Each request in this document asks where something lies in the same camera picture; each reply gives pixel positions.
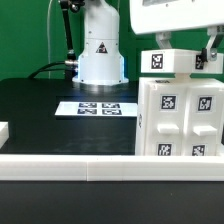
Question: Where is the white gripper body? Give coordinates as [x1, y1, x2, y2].
[129, 0, 224, 34]

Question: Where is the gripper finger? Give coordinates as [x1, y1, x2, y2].
[156, 32, 172, 49]
[201, 25, 224, 62]

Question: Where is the white cabinet top block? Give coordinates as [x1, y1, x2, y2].
[141, 49, 224, 74]

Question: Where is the white cabinet door panel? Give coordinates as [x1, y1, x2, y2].
[145, 84, 186, 156]
[182, 84, 224, 156]

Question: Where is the white cabinet body box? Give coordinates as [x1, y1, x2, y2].
[135, 77, 224, 156]

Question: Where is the white tag base sheet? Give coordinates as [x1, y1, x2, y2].
[55, 101, 137, 117]

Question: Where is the black cable bundle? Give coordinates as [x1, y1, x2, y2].
[27, 61, 75, 80]

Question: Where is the white U-shaped fence frame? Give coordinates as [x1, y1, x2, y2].
[0, 119, 224, 181]

